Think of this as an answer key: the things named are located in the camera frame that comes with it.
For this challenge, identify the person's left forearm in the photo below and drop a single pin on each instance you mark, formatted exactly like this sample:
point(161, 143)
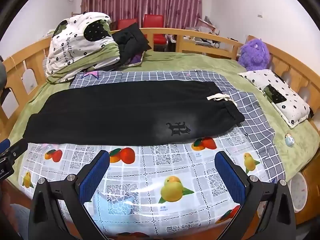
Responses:
point(18, 221)

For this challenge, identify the pile of cardboard and papers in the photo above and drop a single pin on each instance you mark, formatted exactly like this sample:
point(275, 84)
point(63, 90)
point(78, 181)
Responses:
point(205, 25)

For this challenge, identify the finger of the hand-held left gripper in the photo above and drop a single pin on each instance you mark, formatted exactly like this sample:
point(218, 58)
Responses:
point(15, 150)

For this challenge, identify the fruit print plastic tablecloth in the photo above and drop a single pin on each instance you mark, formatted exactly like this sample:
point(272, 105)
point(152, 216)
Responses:
point(150, 162)

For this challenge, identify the white floral pillow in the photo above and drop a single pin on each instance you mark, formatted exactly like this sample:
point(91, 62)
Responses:
point(287, 97)

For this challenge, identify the black jacket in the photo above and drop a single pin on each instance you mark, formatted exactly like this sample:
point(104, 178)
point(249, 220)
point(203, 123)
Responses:
point(130, 42)

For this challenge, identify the wooden bed frame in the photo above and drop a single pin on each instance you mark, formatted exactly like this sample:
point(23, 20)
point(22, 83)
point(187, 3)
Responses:
point(195, 36)

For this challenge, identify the red chair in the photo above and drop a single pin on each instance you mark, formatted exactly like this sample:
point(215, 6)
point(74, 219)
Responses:
point(127, 23)
point(156, 30)

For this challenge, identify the purple cloth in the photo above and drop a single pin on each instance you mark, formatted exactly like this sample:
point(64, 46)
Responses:
point(137, 59)

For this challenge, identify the black pants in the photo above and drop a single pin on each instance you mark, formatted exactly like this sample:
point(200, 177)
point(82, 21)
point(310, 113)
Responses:
point(125, 112)

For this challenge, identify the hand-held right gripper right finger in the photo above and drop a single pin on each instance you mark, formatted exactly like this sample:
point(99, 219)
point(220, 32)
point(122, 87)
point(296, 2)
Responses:
point(230, 178)

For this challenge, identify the small round blue-white object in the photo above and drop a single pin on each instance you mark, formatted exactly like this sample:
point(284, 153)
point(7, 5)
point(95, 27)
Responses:
point(289, 140)

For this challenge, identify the green blanket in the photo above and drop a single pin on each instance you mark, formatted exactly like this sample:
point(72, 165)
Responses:
point(175, 60)

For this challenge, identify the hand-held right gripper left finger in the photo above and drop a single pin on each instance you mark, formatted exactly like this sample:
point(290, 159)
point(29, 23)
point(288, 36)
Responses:
point(94, 176)

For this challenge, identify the purple plush toy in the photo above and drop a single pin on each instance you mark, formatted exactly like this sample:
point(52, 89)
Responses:
point(253, 53)

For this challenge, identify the grey checked sheet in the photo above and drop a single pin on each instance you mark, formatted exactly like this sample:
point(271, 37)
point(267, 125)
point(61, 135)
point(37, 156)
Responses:
point(252, 120)

